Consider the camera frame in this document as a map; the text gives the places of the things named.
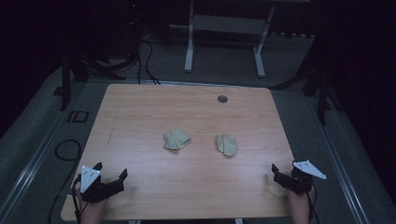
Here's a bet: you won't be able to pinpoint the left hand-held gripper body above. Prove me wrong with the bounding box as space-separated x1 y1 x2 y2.
74 164 126 204

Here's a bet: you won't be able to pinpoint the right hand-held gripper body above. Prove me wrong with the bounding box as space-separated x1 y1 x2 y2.
273 160 328 196

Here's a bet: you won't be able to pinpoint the pale green sock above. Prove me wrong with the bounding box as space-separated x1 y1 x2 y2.
163 126 192 151
216 133 239 158

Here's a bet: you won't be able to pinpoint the person's right hand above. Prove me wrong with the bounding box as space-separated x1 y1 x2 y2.
287 186 317 224

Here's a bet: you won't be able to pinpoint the person's left hand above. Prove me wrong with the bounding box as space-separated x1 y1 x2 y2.
75 189 108 224

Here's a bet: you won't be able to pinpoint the black metal stand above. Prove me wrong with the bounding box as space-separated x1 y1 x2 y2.
269 60 344 126
51 54 127 112

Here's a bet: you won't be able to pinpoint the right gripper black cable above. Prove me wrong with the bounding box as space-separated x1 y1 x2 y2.
305 186 321 224

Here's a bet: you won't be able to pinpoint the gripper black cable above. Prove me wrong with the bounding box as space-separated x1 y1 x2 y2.
46 174 84 224
305 186 321 224

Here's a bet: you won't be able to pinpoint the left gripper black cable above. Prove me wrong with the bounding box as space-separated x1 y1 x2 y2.
46 174 84 224

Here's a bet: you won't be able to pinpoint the black looped floor cable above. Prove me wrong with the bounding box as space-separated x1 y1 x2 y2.
54 138 83 162

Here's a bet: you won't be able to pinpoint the grey metal floor rail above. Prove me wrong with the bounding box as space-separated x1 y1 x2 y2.
306 96 372 224
0 83 88 218

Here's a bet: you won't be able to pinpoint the black rectangular floor bracket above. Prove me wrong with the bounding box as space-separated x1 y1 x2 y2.
66 109 90 123

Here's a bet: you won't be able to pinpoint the black hanging cables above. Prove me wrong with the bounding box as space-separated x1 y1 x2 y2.
135 36 162 86

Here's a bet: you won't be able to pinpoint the white metal desk frame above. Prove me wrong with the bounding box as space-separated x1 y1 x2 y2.
169 0 312 78

